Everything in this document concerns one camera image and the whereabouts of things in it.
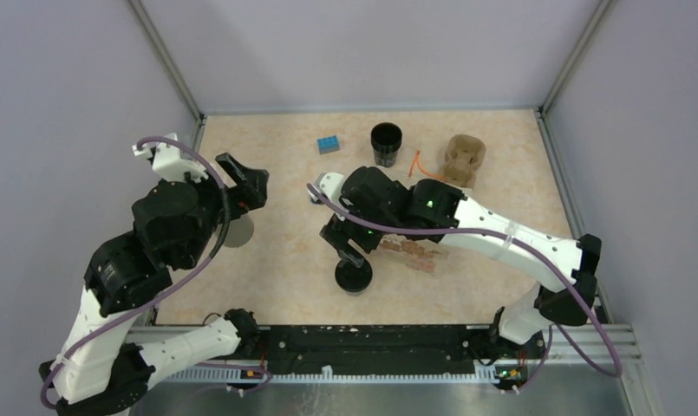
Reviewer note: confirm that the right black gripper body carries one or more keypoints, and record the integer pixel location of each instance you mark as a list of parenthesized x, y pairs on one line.
[(367, 240)]

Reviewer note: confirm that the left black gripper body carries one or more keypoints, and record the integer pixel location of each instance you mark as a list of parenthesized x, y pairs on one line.
[(239, 202)]

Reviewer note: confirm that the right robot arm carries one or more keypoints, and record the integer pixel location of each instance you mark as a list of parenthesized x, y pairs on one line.
[(563, 268)]

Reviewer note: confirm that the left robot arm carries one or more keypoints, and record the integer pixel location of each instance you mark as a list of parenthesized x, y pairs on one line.
[(99, 371)]

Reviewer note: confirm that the grey straw holder cup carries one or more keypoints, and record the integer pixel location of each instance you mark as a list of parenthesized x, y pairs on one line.
[(240, 232)]

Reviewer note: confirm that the blue toy brick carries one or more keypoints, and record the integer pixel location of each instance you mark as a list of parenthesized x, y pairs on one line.
[(328, 144)]

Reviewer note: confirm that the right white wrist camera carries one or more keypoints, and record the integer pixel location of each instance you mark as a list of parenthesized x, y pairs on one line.
[(329, 184)]

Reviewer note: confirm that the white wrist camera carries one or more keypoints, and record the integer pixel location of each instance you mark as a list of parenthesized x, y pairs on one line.
[(329, 184), (170, 160)]

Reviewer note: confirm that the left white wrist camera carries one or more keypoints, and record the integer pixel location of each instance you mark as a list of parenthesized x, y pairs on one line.
[(170, 160)]

